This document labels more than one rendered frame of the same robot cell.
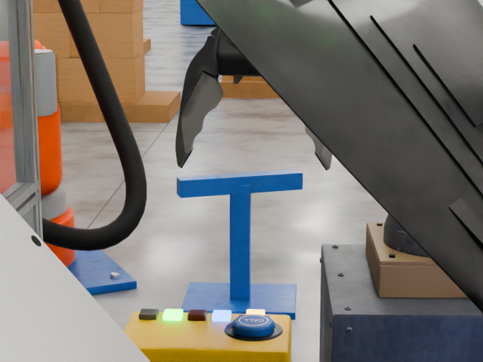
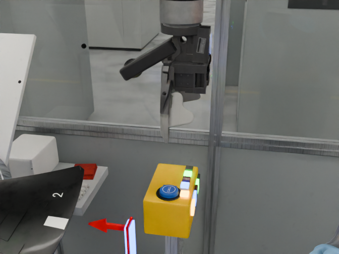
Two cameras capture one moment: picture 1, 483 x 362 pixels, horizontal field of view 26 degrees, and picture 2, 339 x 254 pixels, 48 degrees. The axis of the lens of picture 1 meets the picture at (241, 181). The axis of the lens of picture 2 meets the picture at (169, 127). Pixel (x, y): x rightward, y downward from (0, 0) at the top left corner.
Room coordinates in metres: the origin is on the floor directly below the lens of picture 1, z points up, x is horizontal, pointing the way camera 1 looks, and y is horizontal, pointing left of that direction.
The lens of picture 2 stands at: (1.02, -0.69, 1.54)
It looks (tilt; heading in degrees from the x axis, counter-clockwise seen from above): 25 degrees down; 97
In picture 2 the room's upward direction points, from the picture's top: straight up
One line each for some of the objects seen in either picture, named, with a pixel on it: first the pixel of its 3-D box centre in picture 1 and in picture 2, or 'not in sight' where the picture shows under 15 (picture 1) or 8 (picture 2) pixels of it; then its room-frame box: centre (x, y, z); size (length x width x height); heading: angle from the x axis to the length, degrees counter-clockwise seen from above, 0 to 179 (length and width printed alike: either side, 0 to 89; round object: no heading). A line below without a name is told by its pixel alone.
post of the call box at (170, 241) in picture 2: not in sight; (172, 234); (0.94, 0.03, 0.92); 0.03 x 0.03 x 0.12; 86
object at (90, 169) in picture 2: not in sight; (83, 171); (0.60, 0.37, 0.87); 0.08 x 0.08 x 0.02; 6
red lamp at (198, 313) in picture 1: (197, 314); (186, 179); (0.97, 0.04, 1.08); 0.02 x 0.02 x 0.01; 86
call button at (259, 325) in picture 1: (253, 327); (168, 191); (0.94, -0.01, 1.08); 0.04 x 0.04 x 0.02
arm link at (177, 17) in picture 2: not in sight; (181, 12); (0.96, -0.01, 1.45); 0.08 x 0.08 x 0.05
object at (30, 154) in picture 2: not in sight; (24, 159); (0.41, 0.35, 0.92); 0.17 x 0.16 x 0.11; 86
